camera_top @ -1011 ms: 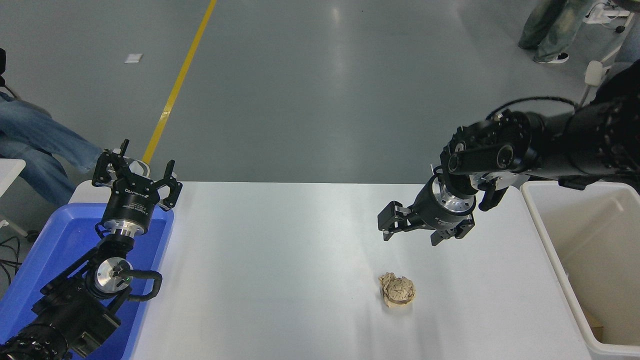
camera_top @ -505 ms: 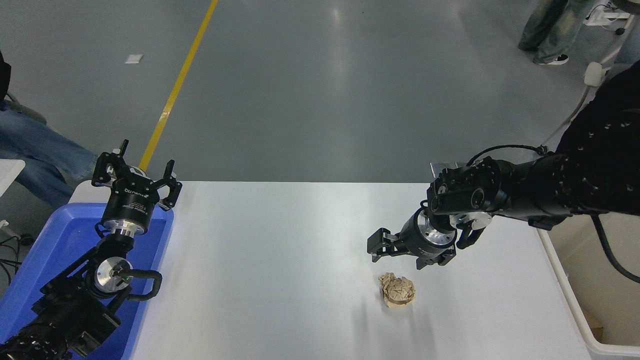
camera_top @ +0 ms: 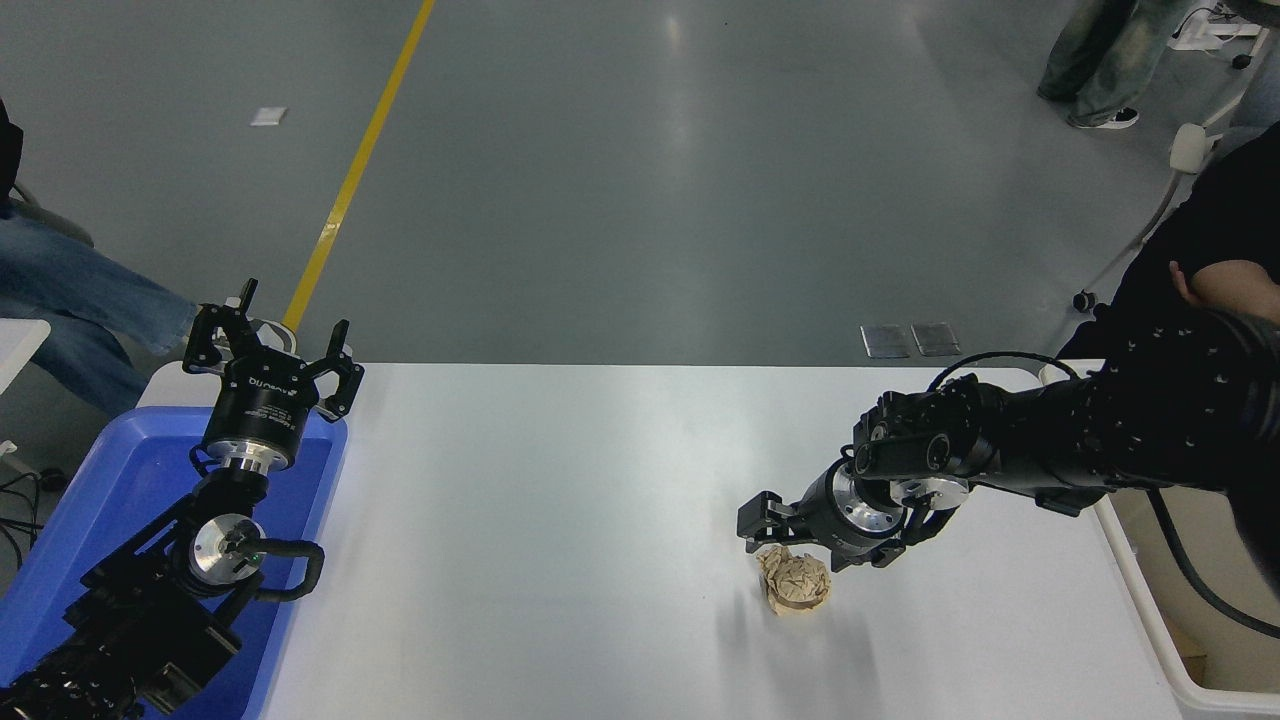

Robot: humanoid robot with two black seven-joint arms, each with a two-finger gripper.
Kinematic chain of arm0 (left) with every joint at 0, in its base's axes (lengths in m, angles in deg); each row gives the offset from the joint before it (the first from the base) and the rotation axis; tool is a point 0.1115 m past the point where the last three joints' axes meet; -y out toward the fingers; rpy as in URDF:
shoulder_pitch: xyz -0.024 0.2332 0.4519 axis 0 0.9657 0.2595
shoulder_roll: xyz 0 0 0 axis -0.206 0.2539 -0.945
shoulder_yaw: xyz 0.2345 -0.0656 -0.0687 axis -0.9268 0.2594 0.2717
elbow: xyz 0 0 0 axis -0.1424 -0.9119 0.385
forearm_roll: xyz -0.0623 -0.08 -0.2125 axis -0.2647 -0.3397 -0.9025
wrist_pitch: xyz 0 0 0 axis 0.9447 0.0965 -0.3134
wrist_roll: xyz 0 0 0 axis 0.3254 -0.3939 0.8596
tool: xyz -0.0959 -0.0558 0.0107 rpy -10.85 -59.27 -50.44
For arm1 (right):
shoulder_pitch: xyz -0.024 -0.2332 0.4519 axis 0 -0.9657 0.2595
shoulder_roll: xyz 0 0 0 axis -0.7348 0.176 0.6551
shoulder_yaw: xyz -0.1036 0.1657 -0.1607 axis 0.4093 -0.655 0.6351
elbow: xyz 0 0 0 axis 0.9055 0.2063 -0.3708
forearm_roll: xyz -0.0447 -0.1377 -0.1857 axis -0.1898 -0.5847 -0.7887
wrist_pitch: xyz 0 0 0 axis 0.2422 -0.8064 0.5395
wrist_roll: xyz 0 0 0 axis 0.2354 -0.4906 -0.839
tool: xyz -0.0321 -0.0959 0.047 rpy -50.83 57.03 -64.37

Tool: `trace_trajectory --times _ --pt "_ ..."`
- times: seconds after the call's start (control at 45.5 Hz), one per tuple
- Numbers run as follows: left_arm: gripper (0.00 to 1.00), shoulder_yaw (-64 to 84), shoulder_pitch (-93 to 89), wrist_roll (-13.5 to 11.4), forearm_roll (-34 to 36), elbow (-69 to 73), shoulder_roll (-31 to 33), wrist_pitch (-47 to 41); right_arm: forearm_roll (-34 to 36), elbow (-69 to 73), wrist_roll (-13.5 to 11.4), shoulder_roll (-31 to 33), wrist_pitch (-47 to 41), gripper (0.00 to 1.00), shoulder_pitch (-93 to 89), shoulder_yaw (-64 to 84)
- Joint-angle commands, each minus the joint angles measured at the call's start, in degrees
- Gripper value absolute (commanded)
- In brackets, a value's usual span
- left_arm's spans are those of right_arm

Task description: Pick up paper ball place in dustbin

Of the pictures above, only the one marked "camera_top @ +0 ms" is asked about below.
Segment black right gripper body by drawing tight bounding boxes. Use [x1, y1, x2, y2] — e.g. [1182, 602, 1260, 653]
[795, 460, 898, 573]

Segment seated person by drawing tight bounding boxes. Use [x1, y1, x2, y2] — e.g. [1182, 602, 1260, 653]
[0, 95, 299, 416]

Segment walking person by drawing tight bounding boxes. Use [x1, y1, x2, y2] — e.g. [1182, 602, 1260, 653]
[1037, 0, 1141, 131]

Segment black floor cables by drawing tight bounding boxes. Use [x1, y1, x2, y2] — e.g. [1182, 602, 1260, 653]
[0, 470, 66, 571]

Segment blue plastic tray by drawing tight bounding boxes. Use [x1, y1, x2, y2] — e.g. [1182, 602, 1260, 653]
[0, 405, 349, 720]

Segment small white side table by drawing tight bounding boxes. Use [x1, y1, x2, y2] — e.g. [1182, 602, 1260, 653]
[0, 318, 53, 471]

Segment white rolling stand base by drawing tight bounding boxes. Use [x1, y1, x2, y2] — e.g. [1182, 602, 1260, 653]
[1168, 0, 1271, 71]

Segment large pale plastic bin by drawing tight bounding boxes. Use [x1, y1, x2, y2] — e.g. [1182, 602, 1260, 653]
[1040, 358, 1280, 716]

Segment person in black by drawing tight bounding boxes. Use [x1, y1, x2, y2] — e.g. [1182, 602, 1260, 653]
[1055, 120, 1280, 361]

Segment white chair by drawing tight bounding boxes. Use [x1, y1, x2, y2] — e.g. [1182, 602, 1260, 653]
[1073, 30, 1276, 313]

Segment tan paper ball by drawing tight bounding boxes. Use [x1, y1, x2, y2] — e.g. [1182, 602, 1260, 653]
[756, 544, 833, 617]

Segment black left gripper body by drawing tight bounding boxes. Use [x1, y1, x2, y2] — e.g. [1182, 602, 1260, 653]
[203, 350, 321, 457]

